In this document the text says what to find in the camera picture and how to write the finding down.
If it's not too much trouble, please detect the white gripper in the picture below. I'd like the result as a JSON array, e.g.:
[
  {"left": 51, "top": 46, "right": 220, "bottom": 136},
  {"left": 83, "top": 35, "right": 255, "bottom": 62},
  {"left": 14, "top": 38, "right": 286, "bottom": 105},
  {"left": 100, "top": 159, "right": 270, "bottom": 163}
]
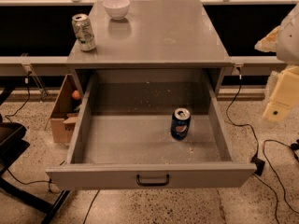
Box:
[{"left": 254, "top": 26, "right": 299, "bottom": 122}]

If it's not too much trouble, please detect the blue pepsi can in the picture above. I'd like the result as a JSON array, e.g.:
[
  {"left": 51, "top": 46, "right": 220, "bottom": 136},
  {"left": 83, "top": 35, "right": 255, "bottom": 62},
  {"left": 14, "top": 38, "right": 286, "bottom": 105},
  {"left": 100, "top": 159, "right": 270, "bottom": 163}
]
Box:
[{"left": 170, "top": 107, "right": 191, "bottom": 140}]

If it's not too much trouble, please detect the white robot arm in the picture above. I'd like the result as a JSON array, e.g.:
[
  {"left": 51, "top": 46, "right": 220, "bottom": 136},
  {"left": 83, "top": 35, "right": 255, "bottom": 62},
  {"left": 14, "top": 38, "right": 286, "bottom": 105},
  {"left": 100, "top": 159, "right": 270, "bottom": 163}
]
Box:
[{"left": 254, "top": 4, "right": 299, "bottom": 122}]

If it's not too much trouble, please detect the grey open drawer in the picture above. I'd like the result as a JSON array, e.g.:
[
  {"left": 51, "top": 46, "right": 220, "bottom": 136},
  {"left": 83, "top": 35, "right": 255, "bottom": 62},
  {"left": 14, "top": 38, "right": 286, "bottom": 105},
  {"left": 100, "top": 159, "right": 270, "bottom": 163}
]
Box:
[{"left": 47, "top": 69, "right": 255, "bottom": 190}]

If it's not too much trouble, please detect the white green soda can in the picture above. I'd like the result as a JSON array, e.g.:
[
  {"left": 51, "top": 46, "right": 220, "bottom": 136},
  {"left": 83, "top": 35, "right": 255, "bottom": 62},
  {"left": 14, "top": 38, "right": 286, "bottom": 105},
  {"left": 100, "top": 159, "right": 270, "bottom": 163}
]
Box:
[{"left": 72, "top": 14, "right": 95, "bottom": 51}]

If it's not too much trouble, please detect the grey metal cabinet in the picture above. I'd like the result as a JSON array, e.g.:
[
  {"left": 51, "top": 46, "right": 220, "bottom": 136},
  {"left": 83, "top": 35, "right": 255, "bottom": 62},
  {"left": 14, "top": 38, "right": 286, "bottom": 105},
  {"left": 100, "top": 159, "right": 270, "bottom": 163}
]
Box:
[{"left": 66, "top": 0, "right": 233, "bottom": 98}]

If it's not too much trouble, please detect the black power adapter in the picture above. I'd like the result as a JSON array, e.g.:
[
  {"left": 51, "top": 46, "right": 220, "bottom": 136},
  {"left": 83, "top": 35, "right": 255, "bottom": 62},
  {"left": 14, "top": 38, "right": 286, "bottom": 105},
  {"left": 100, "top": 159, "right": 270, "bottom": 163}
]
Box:
[{"left": 251, "top": 156, "right": 265, "bottom": 176}]

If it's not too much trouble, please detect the white bowl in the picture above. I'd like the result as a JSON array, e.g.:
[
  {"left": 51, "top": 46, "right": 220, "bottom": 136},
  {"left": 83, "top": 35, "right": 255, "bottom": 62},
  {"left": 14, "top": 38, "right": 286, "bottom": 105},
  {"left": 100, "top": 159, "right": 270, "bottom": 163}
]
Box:
[{"left": 103, "top": 0, "right": 131, "bottom": 20}]

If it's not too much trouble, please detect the orange fruit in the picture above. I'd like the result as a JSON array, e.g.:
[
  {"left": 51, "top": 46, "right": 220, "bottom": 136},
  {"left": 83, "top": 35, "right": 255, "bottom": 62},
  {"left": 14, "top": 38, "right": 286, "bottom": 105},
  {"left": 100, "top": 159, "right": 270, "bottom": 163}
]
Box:
[{"left": 71, "top": 91, "right": 81, "bottom": 101}]

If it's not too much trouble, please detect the cardboard box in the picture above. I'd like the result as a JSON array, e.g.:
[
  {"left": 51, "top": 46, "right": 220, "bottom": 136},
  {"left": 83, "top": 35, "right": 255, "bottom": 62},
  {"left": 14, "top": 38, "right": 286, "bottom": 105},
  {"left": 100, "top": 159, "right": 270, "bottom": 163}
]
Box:
[{"left": 50, "top": 74, "right": 81, "bottom": 143}]

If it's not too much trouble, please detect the black chair base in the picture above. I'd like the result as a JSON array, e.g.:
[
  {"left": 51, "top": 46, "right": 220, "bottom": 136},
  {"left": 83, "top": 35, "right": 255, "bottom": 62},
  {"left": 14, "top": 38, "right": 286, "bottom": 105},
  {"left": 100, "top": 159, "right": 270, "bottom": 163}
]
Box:
[{"left": 0, "top": 91, "right": 66, "bottom": 224}]

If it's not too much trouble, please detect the black cable far right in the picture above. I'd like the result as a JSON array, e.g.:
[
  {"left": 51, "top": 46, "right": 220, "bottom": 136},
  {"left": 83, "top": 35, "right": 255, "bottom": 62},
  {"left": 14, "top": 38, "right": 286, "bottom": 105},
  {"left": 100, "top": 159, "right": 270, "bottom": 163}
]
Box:
[{"left": 252, "top": 139, "right": 299, "bottom": 224}]

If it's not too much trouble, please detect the black drawer handle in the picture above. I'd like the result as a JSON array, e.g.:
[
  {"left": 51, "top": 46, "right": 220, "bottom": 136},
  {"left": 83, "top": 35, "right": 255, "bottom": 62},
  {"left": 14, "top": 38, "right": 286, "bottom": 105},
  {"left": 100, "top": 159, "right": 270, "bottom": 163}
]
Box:
[{"left": 136, "top": 175, "right": 170, "bottom": 187}]

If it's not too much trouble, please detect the black cable left floor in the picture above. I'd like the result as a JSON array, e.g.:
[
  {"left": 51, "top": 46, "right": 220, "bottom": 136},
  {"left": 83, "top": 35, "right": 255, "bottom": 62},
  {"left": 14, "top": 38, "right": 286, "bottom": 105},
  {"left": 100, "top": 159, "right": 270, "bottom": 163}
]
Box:
[{"left": 4, "top": 72, "right": 32, "bottom": 123}]

